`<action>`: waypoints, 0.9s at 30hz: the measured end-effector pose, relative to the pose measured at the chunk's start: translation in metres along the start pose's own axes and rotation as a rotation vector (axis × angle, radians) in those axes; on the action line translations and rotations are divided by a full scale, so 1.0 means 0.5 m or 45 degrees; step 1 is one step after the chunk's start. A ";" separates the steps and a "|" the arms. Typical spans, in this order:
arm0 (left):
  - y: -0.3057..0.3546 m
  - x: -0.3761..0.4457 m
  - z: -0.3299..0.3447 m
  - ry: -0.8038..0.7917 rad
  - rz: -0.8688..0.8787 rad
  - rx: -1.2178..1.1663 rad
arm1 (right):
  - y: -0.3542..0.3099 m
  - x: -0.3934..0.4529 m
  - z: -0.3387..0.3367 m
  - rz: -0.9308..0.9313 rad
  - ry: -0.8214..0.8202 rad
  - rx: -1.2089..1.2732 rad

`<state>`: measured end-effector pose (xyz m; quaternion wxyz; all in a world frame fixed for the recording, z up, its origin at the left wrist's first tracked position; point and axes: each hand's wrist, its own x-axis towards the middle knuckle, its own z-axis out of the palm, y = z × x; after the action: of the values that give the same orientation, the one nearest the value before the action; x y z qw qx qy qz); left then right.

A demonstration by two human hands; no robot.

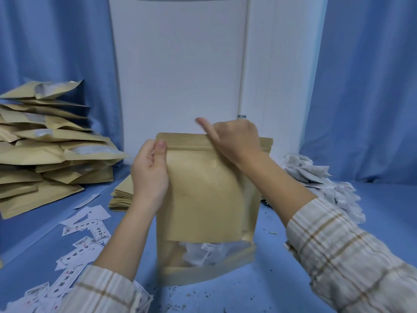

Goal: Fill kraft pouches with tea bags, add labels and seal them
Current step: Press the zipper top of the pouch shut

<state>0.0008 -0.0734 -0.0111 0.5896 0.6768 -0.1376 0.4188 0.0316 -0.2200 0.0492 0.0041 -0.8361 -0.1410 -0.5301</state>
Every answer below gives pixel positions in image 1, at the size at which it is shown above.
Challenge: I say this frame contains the person's right hand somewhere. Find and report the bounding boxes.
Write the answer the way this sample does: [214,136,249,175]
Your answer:
[195,117,261,167]

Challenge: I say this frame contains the person's left hand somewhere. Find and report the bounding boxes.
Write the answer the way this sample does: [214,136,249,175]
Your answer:
[130,139,170,214]

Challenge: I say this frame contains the blue table cover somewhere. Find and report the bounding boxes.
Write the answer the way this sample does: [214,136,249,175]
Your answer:
[0,166,417,313]

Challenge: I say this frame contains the blue curtain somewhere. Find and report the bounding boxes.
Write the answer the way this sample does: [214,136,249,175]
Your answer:
[0,0,124,150]
[299,0,417,185]

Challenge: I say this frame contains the person's left forearm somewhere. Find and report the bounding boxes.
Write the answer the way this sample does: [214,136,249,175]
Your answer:
[62,200,163,313]

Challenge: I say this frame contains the stack of kraft pouches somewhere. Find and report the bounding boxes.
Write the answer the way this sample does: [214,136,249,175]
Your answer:
[108,174,135,212]

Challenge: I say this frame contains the white paper labels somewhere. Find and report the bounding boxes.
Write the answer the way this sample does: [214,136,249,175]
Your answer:
[6,193,154,313]

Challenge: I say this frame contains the pile of kraft pouches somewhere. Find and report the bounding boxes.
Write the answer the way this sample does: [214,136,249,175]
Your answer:
[0,80,130,220]

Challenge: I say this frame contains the pile of white tea bags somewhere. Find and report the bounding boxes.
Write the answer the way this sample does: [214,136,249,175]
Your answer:
[260,153,366,224]

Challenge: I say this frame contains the kraft pouch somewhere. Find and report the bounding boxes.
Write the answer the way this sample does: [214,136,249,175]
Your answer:
[155,132,274,287]

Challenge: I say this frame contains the white wall pipe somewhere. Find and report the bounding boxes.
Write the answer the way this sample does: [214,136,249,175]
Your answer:
[237,0,252,120]

